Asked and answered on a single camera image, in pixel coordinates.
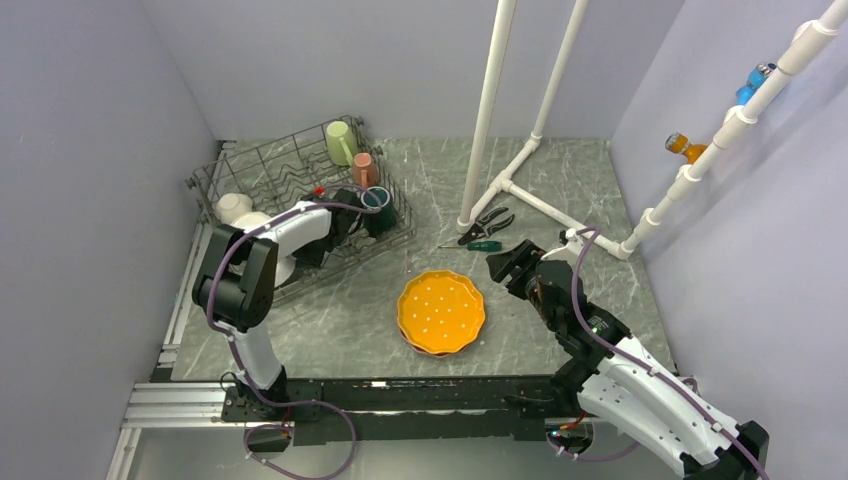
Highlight dark green mug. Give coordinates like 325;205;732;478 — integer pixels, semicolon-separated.
360;186;397;238

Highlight small red-brown mug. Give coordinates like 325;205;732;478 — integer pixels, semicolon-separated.
352;152;380;188

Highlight grey wire dish rack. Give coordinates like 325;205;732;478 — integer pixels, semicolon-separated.
186;115;417;305

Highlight light green mug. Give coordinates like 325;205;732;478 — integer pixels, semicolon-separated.
325;120;359;167

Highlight white scalloped small bowl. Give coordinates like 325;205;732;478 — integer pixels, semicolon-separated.
214;193;254;224

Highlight floral scalloped small plate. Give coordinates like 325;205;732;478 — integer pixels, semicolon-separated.
230;211;271;232

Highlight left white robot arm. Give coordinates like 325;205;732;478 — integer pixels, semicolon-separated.
191;184;369;420

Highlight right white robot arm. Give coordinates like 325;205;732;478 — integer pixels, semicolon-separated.
486;240;769;479

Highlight yellow polka dot plate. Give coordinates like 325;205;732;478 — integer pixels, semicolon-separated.
397;270;486;332

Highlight red plate under yellow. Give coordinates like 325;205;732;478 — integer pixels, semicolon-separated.
399;327;480;357

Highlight orange clamp on pipe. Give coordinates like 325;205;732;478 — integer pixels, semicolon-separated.
665;132;707;164

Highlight blue clamp on pipe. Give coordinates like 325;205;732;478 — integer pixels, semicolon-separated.
735;62;777;106

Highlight white PVC pipe diagonal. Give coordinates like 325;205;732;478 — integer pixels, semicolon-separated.
614;1;847;260

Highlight black handled pliers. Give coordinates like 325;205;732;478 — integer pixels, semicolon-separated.
457;207;516;246

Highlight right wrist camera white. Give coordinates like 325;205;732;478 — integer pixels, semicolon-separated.
541;228;590;265

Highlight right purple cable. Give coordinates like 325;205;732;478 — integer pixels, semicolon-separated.
544;227;770;480

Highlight purple cable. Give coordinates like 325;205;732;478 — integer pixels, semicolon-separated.
205;184;392;480
544;227;770;480

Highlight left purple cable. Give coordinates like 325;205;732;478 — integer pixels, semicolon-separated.
205;184;392;480

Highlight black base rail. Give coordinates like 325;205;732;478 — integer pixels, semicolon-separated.
220;375;581;446

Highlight white PVC pipe frame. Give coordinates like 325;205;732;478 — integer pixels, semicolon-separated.
455;1;683;233

